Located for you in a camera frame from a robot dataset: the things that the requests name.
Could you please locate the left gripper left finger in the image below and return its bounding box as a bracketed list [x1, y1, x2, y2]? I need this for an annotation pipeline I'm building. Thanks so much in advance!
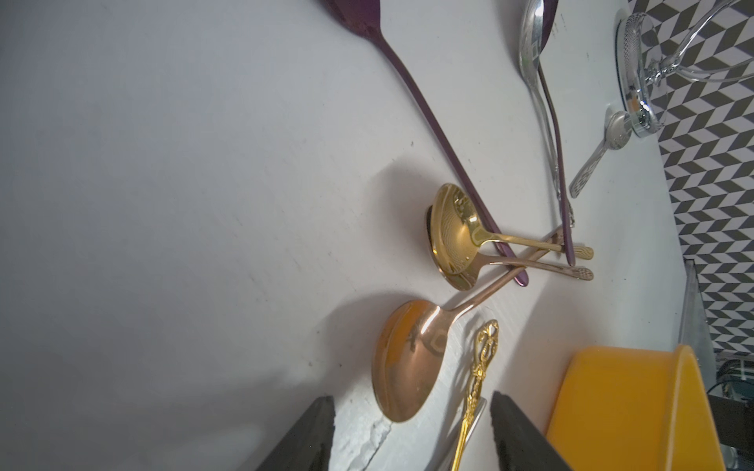
[257, 396, 336, 471]

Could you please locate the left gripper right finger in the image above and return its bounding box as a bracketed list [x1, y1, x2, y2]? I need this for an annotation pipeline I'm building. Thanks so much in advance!
[490, 392, 571, 471]

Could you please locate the yellow storage box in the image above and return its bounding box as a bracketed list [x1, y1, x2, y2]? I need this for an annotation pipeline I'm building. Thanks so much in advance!
[546, 345, 725, 470]

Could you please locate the silver spoon left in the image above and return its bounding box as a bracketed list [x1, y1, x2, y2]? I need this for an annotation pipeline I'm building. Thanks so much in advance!
[429, 396, 489, 471]

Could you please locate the ornate gold small spoon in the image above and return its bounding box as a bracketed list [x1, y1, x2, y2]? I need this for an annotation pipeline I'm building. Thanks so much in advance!
[451, 319, 500, 471]

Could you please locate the copper rose spoon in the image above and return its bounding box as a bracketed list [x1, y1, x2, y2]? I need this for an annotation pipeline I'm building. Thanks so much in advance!
[370, 226, 564, 424]

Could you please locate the rose gold spoon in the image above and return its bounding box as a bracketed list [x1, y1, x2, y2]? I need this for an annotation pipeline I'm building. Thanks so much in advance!
[426, 206, 594, 292]

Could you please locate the silver spoon far right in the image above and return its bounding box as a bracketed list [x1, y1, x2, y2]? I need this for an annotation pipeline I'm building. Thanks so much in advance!
[569, 111, 632, 198]

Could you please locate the silver spoon upright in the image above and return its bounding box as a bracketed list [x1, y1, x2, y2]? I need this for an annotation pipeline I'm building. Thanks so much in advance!
[518, 0, 575, 227]

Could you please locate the purple spoon long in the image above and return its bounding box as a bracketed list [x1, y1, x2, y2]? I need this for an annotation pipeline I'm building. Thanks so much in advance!
[320, 0, 530, 288]

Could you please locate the purple spoon right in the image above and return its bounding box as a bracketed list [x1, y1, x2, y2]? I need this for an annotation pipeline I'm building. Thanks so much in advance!
[538, 0, 576, 267]

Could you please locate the chrome cup holder rack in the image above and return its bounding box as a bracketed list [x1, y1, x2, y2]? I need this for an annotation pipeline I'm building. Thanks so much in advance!
[616, 1, 753, 137]

